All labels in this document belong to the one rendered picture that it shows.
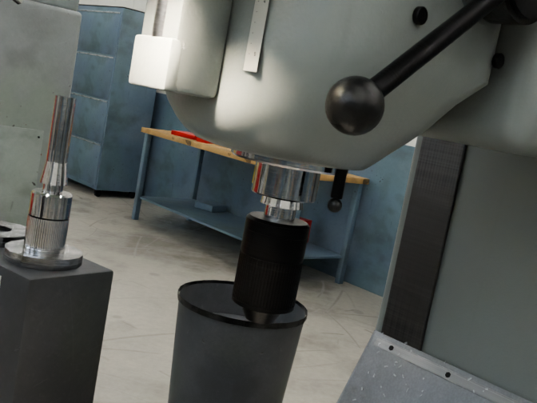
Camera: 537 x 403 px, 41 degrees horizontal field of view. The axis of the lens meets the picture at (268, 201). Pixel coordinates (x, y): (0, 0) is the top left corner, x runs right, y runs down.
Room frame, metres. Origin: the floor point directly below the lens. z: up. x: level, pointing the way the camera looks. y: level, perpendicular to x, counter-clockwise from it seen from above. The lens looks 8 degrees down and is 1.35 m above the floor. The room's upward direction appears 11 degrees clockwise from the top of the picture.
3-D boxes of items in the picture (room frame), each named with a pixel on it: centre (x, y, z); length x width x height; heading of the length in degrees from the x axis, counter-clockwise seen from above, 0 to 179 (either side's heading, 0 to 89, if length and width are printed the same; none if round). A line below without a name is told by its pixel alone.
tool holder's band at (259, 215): (0.51, -0.01, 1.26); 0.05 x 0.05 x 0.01
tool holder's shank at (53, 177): (0.82, 0.25, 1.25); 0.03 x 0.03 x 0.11
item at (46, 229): (0.82, 0.25, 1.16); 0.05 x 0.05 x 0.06
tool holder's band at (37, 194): (0.82, 0.25, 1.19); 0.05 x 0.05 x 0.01
